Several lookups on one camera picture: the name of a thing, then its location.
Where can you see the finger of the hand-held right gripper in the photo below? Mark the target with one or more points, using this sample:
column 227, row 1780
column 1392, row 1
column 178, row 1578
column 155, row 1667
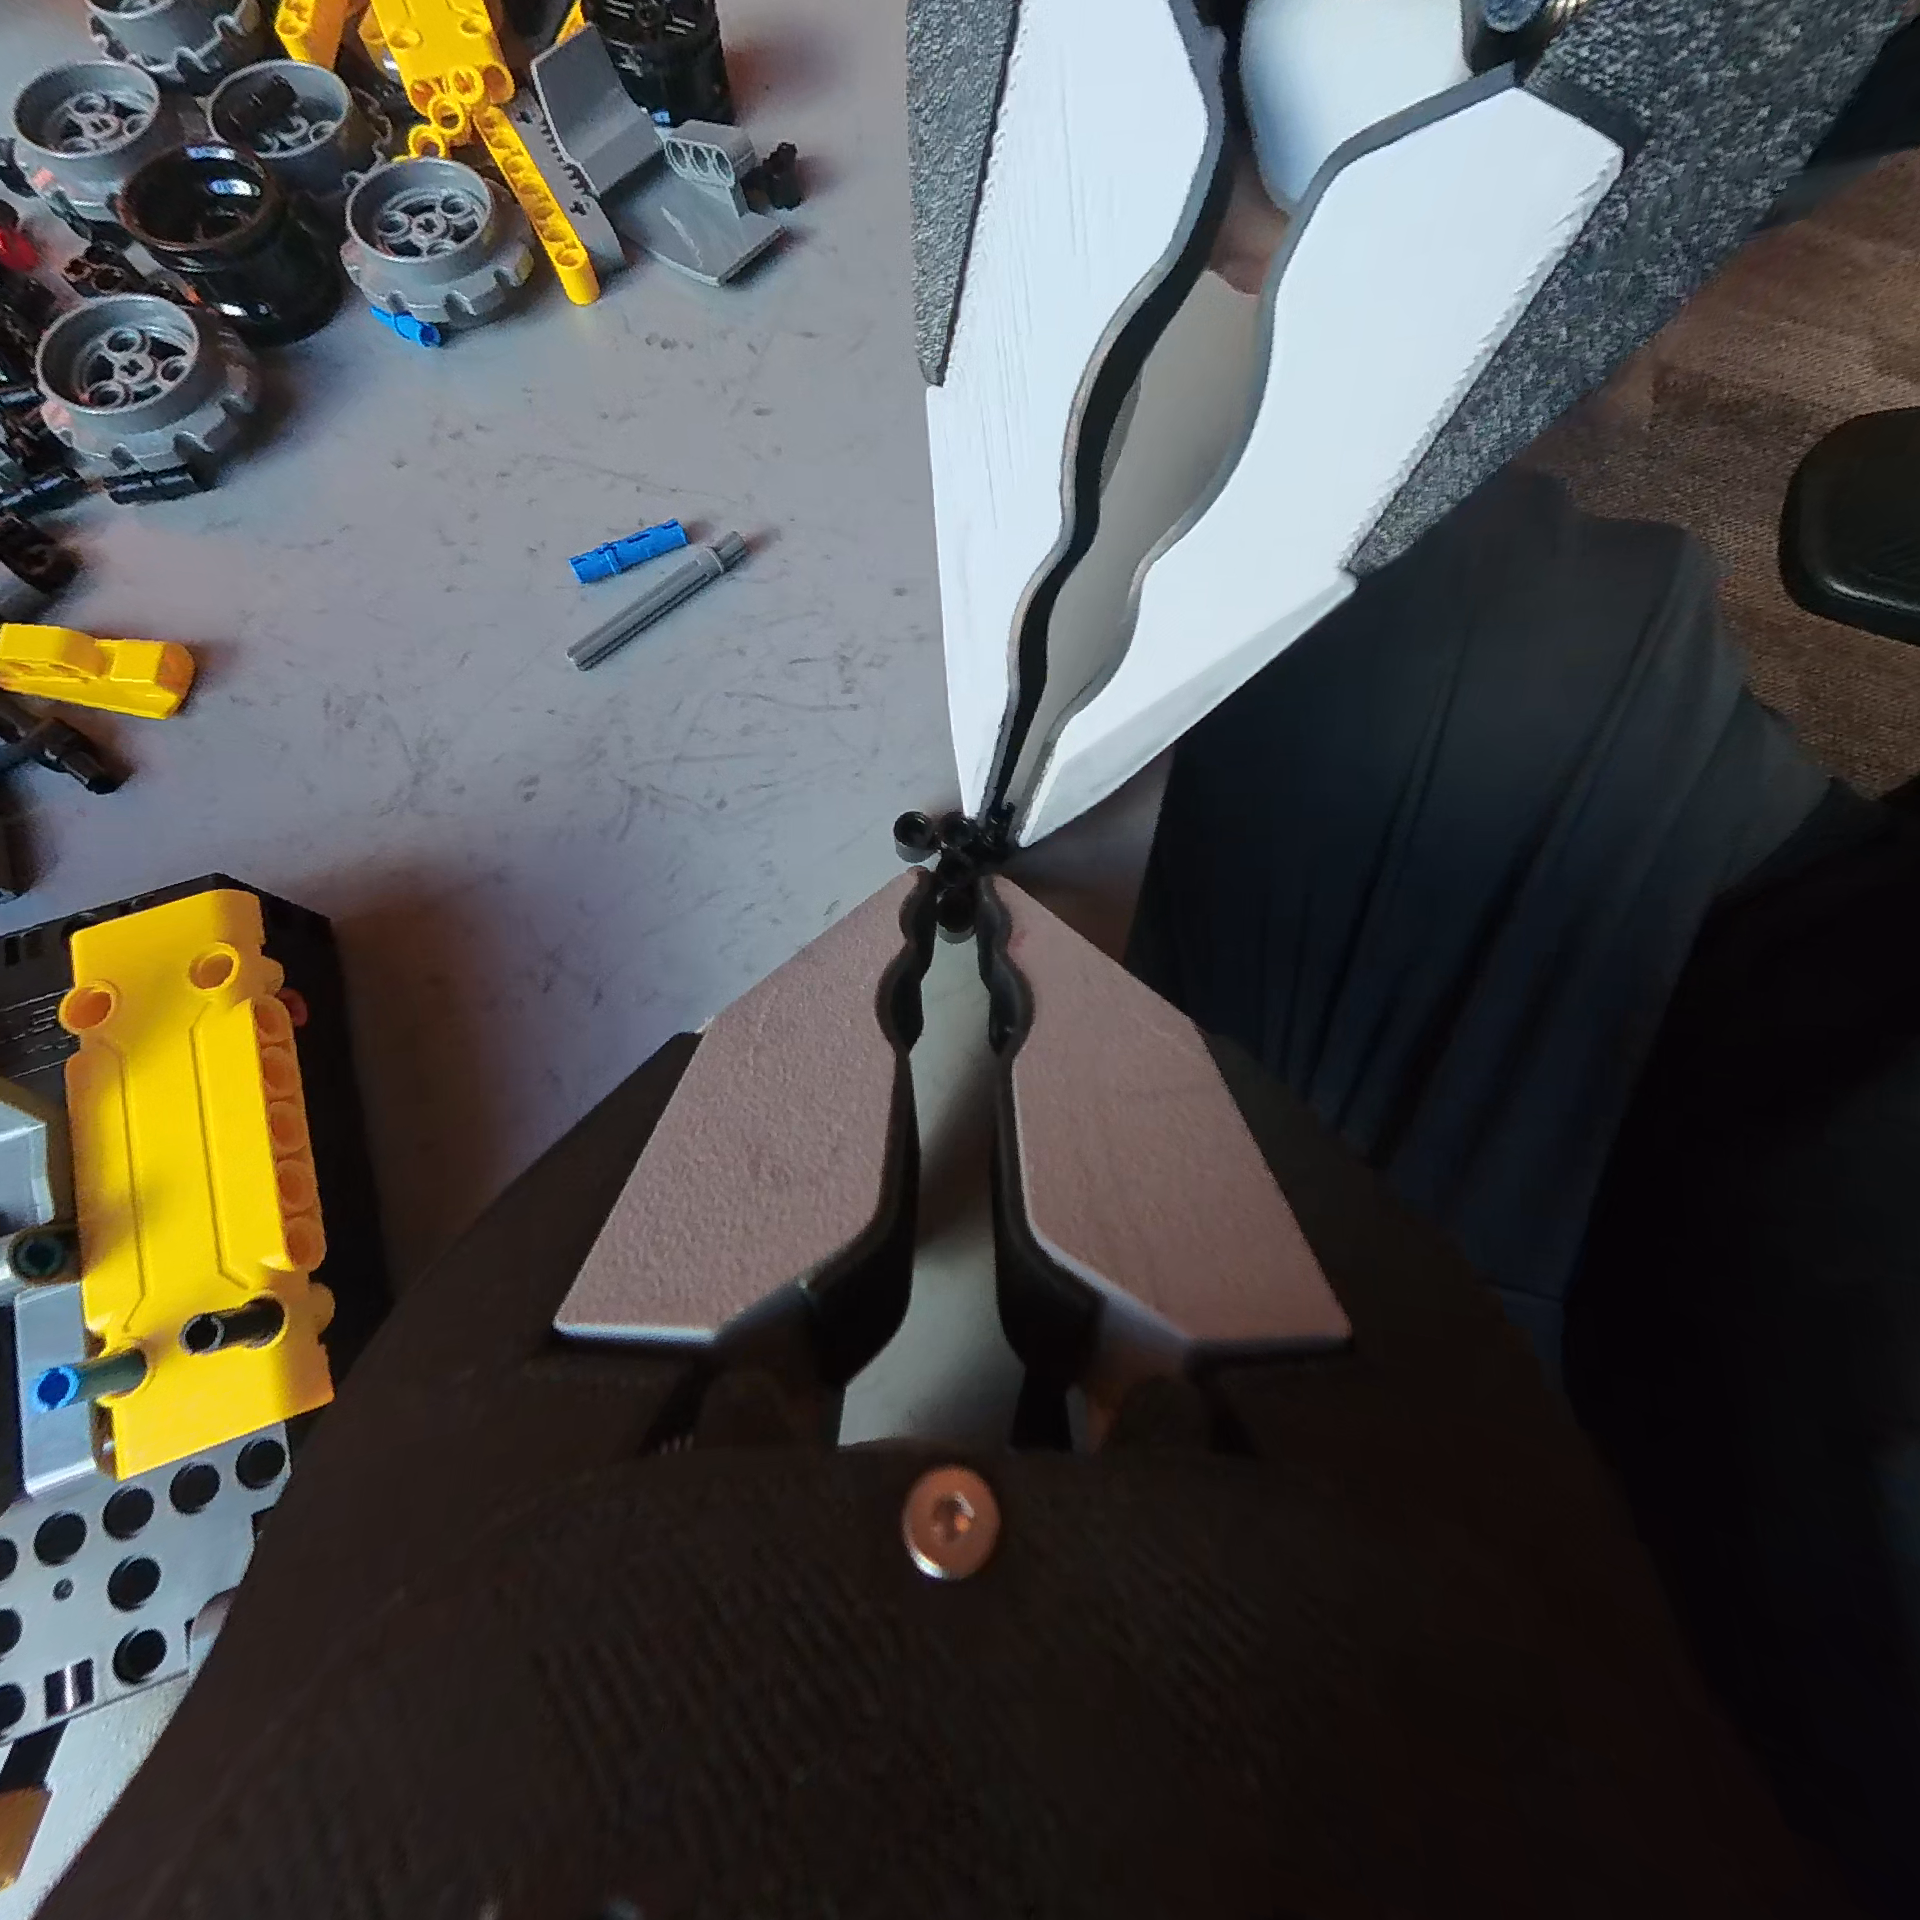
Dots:
column 1348, row 376
column 1036, row 225

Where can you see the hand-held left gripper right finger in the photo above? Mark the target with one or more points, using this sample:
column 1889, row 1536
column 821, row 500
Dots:
column 1170, row 1185

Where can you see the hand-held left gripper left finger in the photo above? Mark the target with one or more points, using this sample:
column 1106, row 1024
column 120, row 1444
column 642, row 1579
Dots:
column 735, row 1185

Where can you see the black connector brick piece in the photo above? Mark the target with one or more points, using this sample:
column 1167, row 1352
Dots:
column 954, row 856

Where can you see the blue pin brick piece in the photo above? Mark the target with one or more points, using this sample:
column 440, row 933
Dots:
column 621, row 552

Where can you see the grey axle rod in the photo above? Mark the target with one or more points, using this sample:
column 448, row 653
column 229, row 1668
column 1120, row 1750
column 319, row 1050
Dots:
column 661, row 600

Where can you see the yellow toy brick vehicle model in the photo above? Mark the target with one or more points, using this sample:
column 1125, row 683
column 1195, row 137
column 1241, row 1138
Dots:
column 181, row 1170

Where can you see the pile of small brick parts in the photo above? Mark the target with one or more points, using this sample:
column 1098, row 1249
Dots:
column 90, row 667

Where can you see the grey desk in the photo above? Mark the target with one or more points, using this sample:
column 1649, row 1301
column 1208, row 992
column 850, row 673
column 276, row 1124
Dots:
column 524, row 780

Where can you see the person's grey trouser legs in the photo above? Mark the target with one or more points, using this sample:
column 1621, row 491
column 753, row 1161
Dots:
column 1425, row 901

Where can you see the black office chair with armrest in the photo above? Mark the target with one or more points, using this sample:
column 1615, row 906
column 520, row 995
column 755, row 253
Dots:
column 1860, row 524

